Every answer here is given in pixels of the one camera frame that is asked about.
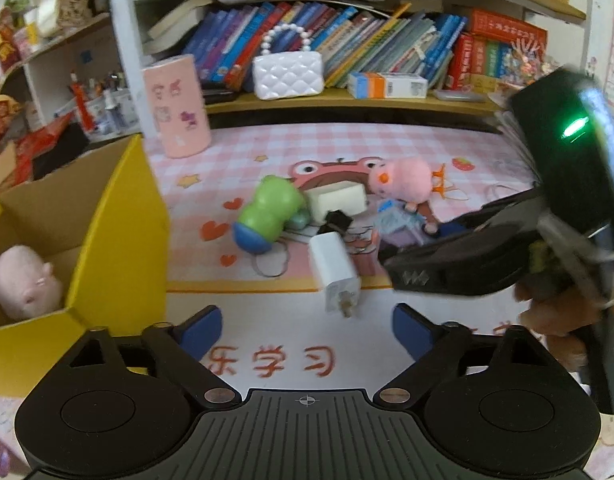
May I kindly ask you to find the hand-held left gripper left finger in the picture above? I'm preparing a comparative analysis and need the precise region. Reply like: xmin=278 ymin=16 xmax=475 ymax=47
xmin=69 ymin=305 xmax=243 ymax=408

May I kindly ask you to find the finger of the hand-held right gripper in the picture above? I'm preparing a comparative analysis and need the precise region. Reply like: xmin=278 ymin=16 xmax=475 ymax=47
xmin=378 ymin=219 xmax=539 ymax=297
xmin=428 ymin=187 xmax=546 ymax=241

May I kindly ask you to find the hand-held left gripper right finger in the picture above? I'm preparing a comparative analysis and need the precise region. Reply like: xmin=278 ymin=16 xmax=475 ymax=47
xmin=374 ymin=302 xmax=553 ymax=408

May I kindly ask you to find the white charger adapter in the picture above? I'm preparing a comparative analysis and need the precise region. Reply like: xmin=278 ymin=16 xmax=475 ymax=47
xmin=308 ymin=231 xmax=363 ymax=318

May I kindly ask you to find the pink plush duck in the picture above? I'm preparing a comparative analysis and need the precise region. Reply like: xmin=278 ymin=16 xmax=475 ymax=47
xmin=368 ymin=157 xmax=448 ymax=200

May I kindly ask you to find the yellow cardboard box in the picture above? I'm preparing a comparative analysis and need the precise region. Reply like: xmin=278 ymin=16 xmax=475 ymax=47
xmin=0 ymin=134 xmax=170 ymax=398

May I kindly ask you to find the person's right hand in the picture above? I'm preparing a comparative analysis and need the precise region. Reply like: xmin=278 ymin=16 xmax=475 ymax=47
xmin=516 ymin=279 xmax=606 ymax=372

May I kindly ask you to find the blue cartoon card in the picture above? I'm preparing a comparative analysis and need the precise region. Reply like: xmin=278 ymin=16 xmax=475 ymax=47
xmin=374 ymin=199 xmax=438 ymax=248

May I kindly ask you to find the red boxed book set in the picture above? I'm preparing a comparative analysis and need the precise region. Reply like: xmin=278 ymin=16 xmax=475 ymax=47
xmin=447 ymin=7 xmax=548 ymax=96

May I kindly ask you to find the black binder clip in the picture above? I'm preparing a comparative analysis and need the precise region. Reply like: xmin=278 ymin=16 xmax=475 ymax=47
xmin=321 ymin=210 xmax=352 ymax=233

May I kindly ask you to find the cream white block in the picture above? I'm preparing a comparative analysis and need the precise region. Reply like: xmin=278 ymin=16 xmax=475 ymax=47
xmin=306 ymin=182 xmax=368 ymax=223

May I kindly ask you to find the green blue toy tumbler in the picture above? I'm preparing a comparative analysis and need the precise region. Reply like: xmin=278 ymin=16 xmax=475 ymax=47
xmin=232 ymin=175 xmax=308 ymax=256

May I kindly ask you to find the orange white carton box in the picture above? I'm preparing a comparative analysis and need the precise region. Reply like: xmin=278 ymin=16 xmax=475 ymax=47
xmin=347 ymin=71 xmax=429 ymax=100

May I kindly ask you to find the wooden bookshelf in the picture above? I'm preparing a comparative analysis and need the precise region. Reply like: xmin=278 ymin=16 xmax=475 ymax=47
xmin=132 ymin=0 xmax=588 ymax=133

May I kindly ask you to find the pale pink plush pig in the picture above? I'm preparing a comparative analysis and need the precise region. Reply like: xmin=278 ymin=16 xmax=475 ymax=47
xmin=0 ymin=245 xmax=64 ymax=320

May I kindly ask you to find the pink checked tablecloth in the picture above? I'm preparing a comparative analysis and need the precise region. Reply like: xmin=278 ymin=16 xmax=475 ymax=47
xmin=0 ymin=125 xmax=614 ymax=480

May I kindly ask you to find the pink cylinder container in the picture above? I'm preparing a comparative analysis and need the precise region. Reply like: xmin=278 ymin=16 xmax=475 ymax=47
xmin=142 ymin=53 xmax=212 ymax=158

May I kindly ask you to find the row of colourful books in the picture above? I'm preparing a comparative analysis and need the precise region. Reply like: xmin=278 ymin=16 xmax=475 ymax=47
xmin=147 ymin=0 xmax=470 ymax=92

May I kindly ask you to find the bunch of pens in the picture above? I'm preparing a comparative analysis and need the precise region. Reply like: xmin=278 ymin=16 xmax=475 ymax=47
xmin=69 ymin=71 xmax=138 ymax=136

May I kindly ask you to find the red gold paper decoration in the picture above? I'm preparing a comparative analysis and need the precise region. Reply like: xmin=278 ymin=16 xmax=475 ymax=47
xmin=14 ymin=112 xmax=88 ymax=181

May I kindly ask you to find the white cabinet shelf unit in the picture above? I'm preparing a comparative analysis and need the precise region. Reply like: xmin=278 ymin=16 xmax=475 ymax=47
xmin=24 ymin=20 xmax=138 ymax=133

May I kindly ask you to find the metal key ring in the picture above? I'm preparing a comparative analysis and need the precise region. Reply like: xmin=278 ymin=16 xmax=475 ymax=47
xmin=254 ymin=250 xmax=288 ymax=278

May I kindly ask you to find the white quilted pearl-handle handbag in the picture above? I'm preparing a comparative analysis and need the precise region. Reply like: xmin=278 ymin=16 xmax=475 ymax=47
xmin=252 ymin=23 xmax=324 ymax=101

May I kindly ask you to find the white shelf post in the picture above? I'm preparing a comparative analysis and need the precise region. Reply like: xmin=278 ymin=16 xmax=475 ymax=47
xmin=106 ymin=0 xmax=160 ymax=138

